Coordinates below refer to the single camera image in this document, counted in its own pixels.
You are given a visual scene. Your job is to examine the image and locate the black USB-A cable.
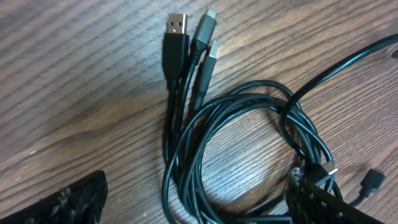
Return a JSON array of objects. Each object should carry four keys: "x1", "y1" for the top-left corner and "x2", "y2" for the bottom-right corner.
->
[{"x1": 161, "y1": 12, "x2": 343, "y2": 224}]

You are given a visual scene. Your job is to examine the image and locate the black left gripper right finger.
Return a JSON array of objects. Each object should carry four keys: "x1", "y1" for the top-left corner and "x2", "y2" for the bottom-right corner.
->
[{"x1": 285, "y1": 167, "x2": 382, "y2": 224}]

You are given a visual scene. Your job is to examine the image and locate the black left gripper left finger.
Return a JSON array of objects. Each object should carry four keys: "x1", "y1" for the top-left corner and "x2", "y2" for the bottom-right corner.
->
[{"x1": 1, "y1": 170, "x2": 108, "y2": 224}]

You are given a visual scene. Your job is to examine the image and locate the black grey-plug USB-C cable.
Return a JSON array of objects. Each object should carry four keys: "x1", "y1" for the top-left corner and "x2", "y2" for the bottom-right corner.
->
[{"x1": 167, "y1": 8, "x2": 336, "y2": 224}]

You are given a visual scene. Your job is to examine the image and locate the black left camera cable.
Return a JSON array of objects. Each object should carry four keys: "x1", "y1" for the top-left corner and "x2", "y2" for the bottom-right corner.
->
[{"x1": 279, "y1": 33, "x2": 398, "y2": 156}]

